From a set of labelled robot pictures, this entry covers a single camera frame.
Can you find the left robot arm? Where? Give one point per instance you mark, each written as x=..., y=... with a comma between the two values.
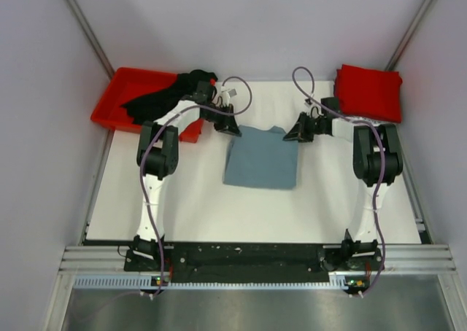
x=158, y=156

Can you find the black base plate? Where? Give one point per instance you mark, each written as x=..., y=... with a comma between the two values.
x=243, y=263

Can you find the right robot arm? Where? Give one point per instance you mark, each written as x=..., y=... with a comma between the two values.
x=376, y=163

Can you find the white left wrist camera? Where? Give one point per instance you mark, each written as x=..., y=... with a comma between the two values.
x=225, y=96

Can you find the black t shirt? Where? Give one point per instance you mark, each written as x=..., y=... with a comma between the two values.
x=154, y=105

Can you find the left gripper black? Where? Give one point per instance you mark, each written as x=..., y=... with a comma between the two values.
x=228, y=125

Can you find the red plastic bin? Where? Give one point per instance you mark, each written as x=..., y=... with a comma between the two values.
x=127, y=84

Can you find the blue grey t shirt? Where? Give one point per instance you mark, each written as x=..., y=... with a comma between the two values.
x=261, y=159

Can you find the grey slotted cable duct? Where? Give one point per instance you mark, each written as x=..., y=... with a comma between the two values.
x=151, y=284

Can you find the aluminium frame rail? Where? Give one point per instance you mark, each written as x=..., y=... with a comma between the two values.
x=401, y=259

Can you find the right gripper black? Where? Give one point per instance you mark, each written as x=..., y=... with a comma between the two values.
x=298, y=133

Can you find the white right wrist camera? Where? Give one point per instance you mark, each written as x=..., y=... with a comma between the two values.
x=314, y=109

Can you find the red t shirt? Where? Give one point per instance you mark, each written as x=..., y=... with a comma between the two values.
x=369, y=93

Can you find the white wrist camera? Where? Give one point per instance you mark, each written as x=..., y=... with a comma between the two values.
x=225, y=96
x=314, y=109

